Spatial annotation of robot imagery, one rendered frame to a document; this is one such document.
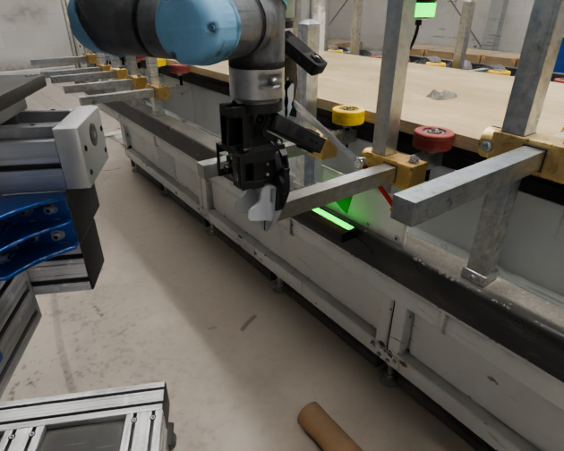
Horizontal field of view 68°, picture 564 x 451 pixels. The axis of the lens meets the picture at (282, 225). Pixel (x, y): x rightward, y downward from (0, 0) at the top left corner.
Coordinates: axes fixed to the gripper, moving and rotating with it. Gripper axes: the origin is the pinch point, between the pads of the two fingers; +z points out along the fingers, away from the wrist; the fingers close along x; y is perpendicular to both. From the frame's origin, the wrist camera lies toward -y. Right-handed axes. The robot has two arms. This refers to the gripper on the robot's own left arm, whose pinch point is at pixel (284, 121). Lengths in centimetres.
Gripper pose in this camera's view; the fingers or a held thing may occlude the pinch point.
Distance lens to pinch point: 96.0
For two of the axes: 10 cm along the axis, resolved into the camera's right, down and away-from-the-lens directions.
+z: 0.0, 8.8, 4.8
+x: -5.5, 4.0, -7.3
